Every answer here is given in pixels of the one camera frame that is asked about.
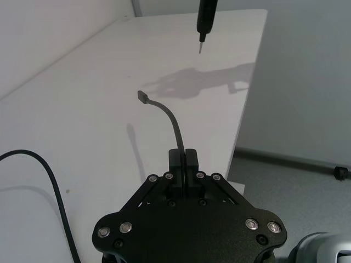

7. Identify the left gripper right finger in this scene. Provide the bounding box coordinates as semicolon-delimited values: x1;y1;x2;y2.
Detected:
185;148;249;207

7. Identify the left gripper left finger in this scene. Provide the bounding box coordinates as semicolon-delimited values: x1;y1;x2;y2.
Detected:
120;148;184;214

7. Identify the black cable with plug end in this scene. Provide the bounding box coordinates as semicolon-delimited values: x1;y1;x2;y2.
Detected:
136;90;190;198

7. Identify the black rod with grey tip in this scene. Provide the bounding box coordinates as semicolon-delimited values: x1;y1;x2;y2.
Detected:
195;0;219;55

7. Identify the small black caster foot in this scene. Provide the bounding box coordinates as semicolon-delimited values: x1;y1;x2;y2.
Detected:
332;165;349;182

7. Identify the thin black camera cable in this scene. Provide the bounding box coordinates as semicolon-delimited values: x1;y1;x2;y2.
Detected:
0;148;82;263

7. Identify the grey vertical post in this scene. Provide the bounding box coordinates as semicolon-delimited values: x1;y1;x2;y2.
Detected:
131;0;144;18

